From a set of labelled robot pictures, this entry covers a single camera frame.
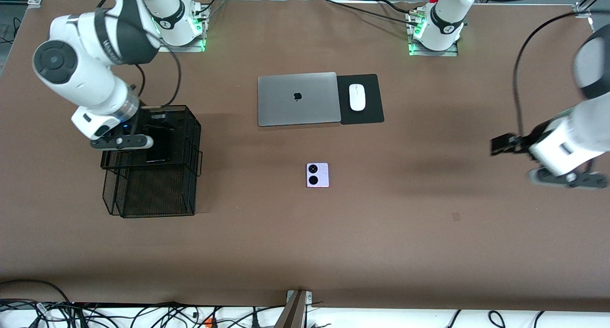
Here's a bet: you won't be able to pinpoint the grey metal camera mount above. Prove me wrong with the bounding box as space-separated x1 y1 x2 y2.
274 290 313 328

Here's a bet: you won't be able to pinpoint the black two-tier mesh tray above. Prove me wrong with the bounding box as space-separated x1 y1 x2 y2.
100 105 203 219

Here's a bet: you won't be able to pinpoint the lilac flip phone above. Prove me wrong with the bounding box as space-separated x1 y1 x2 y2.
306 163 329 188

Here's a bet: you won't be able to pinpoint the white computer mouse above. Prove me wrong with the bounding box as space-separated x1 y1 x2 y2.
349 83 366 112

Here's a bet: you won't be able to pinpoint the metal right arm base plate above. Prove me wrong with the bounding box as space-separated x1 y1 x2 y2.
156 35 206 53

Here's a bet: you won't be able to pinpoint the tangled black floor cables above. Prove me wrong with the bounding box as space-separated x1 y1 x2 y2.
0 299 286 328

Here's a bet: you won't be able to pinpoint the black slab smartphone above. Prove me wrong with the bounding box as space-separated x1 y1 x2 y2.
144 125 173 164

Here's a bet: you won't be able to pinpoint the black mouse pad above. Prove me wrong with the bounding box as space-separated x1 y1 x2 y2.
336 73 385 125

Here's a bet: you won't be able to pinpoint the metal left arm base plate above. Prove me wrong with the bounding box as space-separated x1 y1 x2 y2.
409 40 459 57

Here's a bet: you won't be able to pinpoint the silver closed laptop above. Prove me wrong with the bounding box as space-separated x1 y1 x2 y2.
257 72 342 127

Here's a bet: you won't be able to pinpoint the black floor cable loop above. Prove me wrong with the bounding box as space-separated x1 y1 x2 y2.
0 279 72 306

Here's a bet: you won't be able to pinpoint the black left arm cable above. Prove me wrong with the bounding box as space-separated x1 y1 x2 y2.
513 9 592 138

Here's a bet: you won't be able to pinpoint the thin black table cable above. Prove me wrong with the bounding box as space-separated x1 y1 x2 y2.
379 0 415 14

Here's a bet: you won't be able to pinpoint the thick black table cable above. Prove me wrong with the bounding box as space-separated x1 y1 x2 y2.
325 0 420 26

